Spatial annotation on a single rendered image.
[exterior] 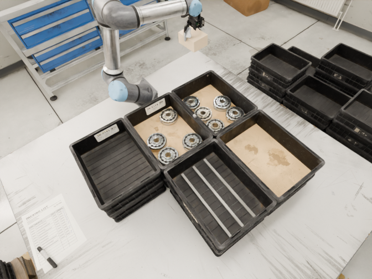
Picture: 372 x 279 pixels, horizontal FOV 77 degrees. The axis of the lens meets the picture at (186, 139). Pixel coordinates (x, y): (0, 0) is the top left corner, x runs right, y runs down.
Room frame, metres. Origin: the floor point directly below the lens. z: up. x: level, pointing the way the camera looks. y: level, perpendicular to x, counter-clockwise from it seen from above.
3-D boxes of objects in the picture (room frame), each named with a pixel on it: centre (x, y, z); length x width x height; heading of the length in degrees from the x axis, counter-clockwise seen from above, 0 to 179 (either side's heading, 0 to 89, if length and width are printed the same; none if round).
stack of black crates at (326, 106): (1.24, -1.08, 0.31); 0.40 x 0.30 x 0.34; 35
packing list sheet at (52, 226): (0.34, 0.70, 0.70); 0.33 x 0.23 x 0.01; 35
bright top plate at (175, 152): (0.60, 0.10, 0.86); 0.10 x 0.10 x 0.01
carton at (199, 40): (1.42, -0.12, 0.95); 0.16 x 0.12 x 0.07; 35
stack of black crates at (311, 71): (1.79, -1.18, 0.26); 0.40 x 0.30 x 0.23; 35
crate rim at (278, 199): (0.53, -0.37, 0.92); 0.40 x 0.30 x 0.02; 30
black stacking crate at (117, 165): (0.57, 0.35, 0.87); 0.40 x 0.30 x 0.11; 30
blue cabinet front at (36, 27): (2.29, 1.12, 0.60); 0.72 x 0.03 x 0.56; 125
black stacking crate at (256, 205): (0.38, -0.11, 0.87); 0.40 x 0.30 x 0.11; 30
